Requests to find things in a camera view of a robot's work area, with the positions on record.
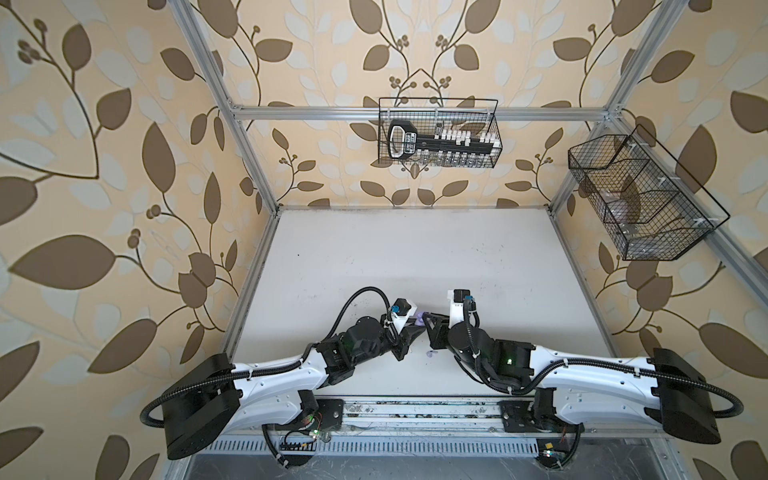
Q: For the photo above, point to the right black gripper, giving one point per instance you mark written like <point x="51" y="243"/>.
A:
<point x="440" y="323"/>

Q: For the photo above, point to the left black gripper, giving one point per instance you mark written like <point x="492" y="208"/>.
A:
<point x="406" y="338"/>

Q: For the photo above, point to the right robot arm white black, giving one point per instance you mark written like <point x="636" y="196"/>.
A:
<point x="662" y="390"/>

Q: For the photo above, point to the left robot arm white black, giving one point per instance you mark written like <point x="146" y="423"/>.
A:
<point x="219" y="396"/>

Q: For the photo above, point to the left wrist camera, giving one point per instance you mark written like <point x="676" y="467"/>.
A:
<point x="401" y="312"/>

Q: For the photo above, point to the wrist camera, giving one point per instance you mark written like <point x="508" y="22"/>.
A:
<point x="401" y="312"/>
<point x="457" y="299"/>

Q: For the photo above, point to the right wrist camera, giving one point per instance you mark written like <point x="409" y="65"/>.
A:
<point x="457" y="299"/>

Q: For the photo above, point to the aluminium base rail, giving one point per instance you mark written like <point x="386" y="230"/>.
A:
<point x="440" y="415"/>

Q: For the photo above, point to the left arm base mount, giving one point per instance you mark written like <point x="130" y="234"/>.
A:
<point x="308" y="413"/>

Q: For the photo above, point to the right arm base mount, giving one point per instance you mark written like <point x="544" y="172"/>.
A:
<point x="528" y="417"/>

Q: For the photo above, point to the black tool rack with handle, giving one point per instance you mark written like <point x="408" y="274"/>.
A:
<point x="403" y="140"/>

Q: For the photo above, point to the back wire basket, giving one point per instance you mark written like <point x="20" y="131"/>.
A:
<point x="470" y="114"/>

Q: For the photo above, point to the wire basket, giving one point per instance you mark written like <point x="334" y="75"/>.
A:
<point x="470" y="114"/>
<point x="652" y="206"/>

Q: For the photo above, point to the right wire basket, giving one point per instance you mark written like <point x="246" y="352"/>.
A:
<point x="652" y="206"/>

